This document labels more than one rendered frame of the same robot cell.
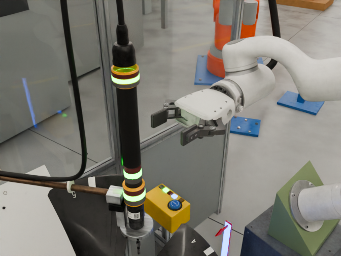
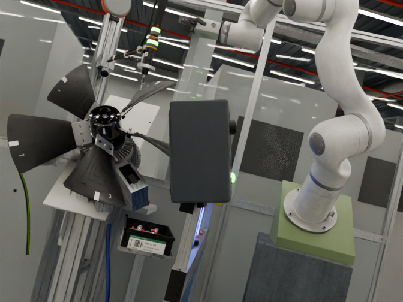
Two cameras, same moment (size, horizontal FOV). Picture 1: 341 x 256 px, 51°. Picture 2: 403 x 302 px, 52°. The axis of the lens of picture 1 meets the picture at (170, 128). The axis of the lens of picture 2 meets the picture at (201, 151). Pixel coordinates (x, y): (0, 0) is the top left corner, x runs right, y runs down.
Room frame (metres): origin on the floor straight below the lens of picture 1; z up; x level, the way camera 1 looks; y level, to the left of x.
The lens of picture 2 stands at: (-0.33, -1.34, 1.12)
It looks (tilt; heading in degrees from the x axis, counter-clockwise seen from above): 2 degrees up; 49
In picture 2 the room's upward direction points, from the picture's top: 14 degrees clockwise
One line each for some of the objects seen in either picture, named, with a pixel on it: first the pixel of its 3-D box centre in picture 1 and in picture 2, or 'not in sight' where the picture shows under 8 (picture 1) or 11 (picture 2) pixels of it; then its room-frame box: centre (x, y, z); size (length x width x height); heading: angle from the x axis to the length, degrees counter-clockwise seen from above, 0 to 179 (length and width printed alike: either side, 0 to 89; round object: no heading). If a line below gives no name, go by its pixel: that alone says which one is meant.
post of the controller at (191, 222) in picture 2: not in sight; (189, 230); (0.38, -0.56, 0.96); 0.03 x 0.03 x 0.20; 44
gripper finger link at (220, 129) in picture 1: (212, 122); (200, 23); (0.60, -0.08, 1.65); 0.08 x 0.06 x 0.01; 36
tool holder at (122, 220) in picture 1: (131, 211); (147, 57); (0.52, 0.08, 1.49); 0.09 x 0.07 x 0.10; 79
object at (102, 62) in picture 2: not in sight; (105, 62); (0.64, 0.69, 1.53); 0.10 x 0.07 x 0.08; 79
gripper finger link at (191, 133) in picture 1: (198, 134); (186, 19); (0.56, -0.05, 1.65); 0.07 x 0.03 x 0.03; 134
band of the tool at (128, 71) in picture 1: (125, 75); not in sight; (0.51, 0.07, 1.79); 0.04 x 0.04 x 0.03
